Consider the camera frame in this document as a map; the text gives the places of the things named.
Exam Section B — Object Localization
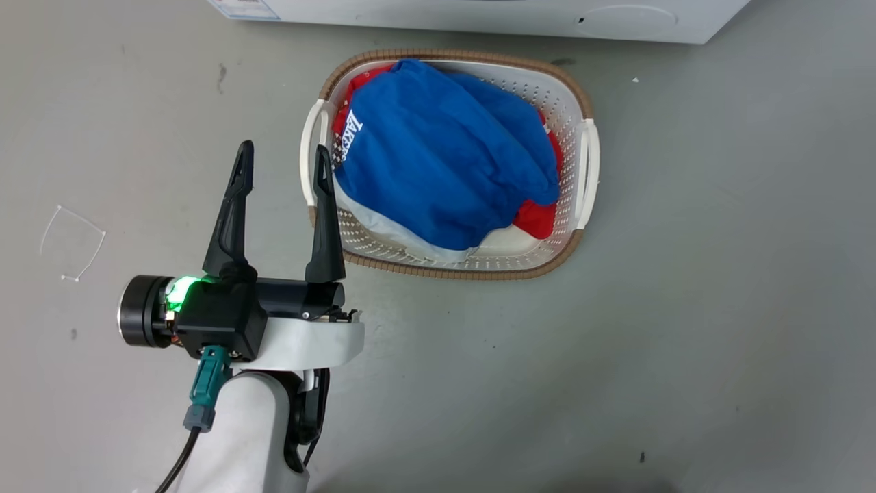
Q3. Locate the round filter cover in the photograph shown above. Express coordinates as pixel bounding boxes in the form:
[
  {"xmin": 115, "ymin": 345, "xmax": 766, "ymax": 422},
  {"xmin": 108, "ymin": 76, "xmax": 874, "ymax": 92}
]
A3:
[{"xmin": 575, "ymin": 5, "xmax": 680, "ymax": 40}]

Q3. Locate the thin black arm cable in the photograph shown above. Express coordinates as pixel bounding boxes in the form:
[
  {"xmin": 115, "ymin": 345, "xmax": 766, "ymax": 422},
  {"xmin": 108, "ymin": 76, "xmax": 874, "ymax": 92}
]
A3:
[{"xmin": 301, "ymin": 368, "xmax": 331, "ymax": 468}]

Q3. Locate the thin white string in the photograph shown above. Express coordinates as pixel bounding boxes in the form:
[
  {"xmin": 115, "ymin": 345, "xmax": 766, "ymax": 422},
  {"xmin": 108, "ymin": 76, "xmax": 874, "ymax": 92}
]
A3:
[{"xmin": 39, "ymin": 204, "xmax": 107, "ymax": 283}]

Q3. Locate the blue garment white lettering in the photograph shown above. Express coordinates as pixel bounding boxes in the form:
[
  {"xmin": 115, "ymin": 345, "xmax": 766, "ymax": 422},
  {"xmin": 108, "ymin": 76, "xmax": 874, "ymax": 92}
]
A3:
[{"xmin": 333, "ymin": 58, "xmax": 562, "ymax": 252}]

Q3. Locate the blue energy label sticker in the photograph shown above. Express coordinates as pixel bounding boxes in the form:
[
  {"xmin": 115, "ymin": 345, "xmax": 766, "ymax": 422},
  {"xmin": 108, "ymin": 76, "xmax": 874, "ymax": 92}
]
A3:
[{"xmin": 207, "ymin": 0, "xmax": 282, "ymax": 21}]

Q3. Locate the white washing machine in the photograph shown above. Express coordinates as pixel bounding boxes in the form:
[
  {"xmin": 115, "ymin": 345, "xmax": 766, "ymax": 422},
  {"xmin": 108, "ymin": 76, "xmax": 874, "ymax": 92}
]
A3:
[{"xmin": 205, "ymin": 0, "xmax": 751, "ymax": 45}]

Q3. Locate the white laundry basket brown rim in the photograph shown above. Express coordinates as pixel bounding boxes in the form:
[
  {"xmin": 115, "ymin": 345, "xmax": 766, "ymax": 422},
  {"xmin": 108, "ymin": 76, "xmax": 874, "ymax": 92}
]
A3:
[{"xmin": 300, "ymin": 48, "xmax": 602, "ymax": 281}]

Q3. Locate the black cable with teal connector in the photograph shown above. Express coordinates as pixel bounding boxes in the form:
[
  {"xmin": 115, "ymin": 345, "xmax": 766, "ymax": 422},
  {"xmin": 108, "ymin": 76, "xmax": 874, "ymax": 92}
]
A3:
[{"xmin": 155, "ymin": 346, "xmax": 234, "ymax": 493}]

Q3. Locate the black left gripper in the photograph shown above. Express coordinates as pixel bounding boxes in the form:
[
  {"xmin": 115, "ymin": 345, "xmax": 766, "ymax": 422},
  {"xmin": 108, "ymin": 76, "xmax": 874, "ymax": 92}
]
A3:
[{"xmin": 118, "ymin": 140, "xmax": 346, "ymax": 364}]

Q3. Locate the red garment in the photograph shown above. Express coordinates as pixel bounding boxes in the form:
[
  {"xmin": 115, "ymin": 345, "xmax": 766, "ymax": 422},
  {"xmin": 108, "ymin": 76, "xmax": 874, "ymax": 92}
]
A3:
[{"xmin": 332, "ymin": 64, "xmax": 564, "ymax": 240}]

